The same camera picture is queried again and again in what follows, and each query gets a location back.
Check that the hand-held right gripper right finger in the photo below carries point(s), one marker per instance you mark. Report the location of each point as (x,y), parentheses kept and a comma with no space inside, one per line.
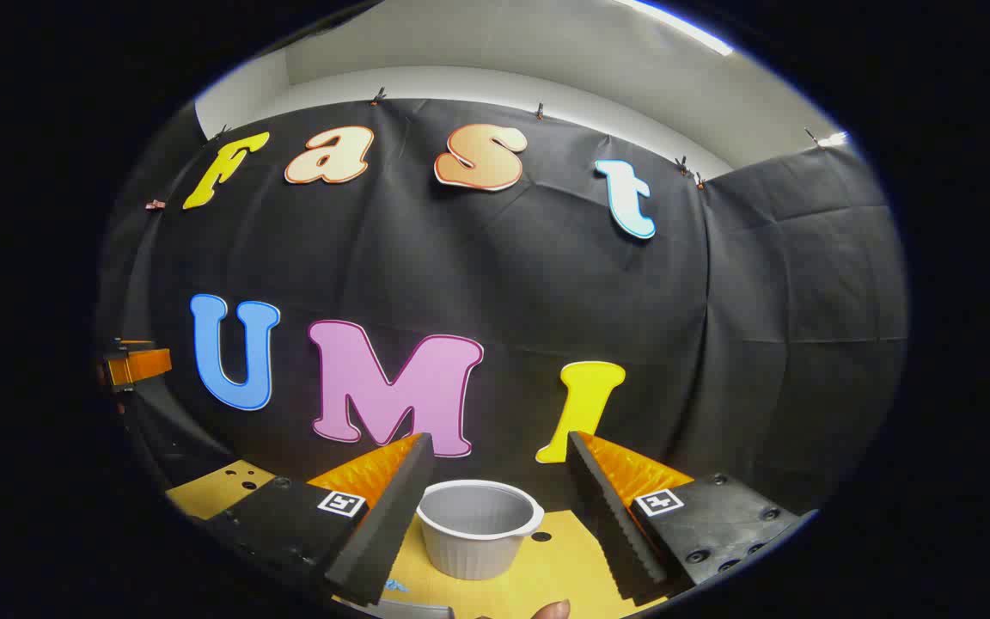
(611,524)

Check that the white ribbed garbage bin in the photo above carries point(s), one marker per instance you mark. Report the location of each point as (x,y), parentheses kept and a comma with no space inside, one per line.
(473,537)

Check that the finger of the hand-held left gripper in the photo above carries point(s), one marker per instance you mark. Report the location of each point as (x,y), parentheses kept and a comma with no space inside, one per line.
(138,365)

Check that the black backdrop cloth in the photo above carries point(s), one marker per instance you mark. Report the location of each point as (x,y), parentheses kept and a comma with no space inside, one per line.
(504,284)

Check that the blue paper trash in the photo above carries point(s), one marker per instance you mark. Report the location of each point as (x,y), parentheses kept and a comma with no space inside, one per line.
(394,586)

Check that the grey dustpan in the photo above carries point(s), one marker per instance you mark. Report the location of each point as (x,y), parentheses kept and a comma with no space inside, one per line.
(413,611)

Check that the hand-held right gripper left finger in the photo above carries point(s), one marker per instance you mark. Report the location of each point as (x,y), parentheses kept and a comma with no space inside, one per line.
(375,542)

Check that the wooden desktop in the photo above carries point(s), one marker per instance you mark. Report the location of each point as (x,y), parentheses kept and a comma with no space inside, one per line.
(564,563)

